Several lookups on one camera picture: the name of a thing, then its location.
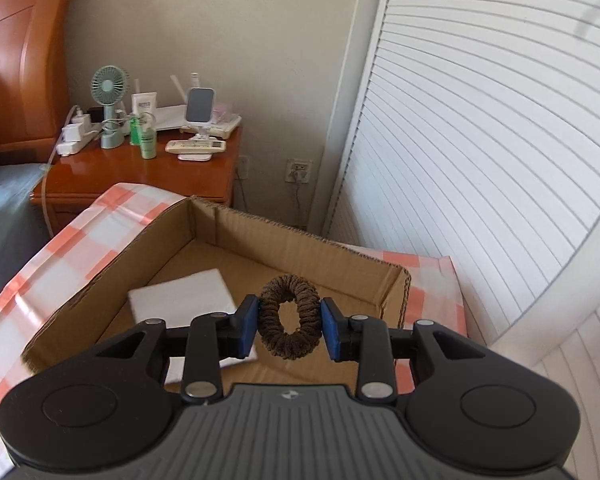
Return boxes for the wall power socket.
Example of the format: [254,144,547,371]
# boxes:
[285,159,313,184]

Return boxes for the white louvered closet door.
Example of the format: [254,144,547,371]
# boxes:
[325,0,600,479]

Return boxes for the wooden nightstand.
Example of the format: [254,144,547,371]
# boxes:
[30,127,242,233]

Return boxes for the green desk fan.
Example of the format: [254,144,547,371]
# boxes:
[91,65,129,150]

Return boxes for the white remote control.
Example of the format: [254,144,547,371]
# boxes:
[164,139,226,155]

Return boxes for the white power strip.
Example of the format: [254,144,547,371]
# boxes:
[56,113,102,157]

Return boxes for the white towel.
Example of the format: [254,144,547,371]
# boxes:
[126,268,259,370]

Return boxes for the brown knitted scrunchie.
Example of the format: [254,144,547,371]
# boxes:
[258,274,322,360]

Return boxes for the green small box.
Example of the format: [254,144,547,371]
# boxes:
[129,114,142,145]

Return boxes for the grey bed sheet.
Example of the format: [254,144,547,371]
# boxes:
[0,164,50,293]

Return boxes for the pink checkered tablecloth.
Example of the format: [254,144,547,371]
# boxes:
[0,183,467,477]

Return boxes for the white cosmetic tube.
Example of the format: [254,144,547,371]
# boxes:
[132,92,157,116]

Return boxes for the wooden headboard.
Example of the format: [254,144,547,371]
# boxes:
[0,0,71,166]

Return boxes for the cardboard box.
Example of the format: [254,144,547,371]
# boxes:
[21,198,411,373]

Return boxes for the green tube bottle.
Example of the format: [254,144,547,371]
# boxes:
[138,112,157,159]

